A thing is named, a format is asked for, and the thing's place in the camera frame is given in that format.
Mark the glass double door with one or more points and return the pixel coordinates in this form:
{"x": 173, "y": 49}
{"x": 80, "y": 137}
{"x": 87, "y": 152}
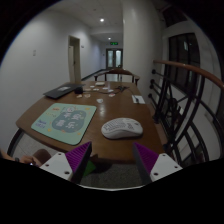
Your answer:
{"x": 114, "y": 59}

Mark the round ceiling light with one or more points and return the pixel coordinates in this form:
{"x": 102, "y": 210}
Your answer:
{"x": 109, "y": 38}
{"x": 101, "y": 20}

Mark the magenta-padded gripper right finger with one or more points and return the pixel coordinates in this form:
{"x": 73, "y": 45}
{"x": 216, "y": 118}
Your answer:
{"x": 148, "y": 158}

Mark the green exit sign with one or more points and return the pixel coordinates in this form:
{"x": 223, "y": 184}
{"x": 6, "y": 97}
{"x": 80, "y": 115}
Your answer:
{"x": 114, "y": 43}

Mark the white perforated computer mouse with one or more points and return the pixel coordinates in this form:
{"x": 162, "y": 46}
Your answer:
{"x": 121, "y": 128}

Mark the light green printed mouse pad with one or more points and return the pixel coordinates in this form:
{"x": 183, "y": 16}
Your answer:
{"x": 63, "y": 121}

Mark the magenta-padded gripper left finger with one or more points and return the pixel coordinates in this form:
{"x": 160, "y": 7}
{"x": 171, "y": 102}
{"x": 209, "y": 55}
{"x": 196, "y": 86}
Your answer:
{"x": 77, "y": 156}

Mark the person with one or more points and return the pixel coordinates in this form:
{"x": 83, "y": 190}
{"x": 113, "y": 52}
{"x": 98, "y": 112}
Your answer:
{"x": 23, "y": 159}

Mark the wooden armchair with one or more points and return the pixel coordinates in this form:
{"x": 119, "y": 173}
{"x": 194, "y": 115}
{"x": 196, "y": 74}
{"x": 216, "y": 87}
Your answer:
{"x": 117, "y": 71}

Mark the open doorway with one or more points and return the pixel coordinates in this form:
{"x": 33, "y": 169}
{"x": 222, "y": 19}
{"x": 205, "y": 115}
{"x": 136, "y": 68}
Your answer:
{"x": 75, "y": 60}

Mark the white paper card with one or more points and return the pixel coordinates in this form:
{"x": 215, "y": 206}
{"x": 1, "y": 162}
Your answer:
{"x": 138, "y": 99}

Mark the black railing with wooden handrail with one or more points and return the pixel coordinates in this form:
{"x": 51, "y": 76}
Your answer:
{"x": 186, "y": 100}

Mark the small black box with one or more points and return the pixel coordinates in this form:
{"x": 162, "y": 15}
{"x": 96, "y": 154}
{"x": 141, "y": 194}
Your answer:
{"x": 78, "y": 90}

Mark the closed dark laptop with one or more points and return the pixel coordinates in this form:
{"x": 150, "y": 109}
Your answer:
{"x": 61, "y": 90}

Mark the dark framed window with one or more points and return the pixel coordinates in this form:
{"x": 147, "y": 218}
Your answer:
{"x": 183, "y": 60}

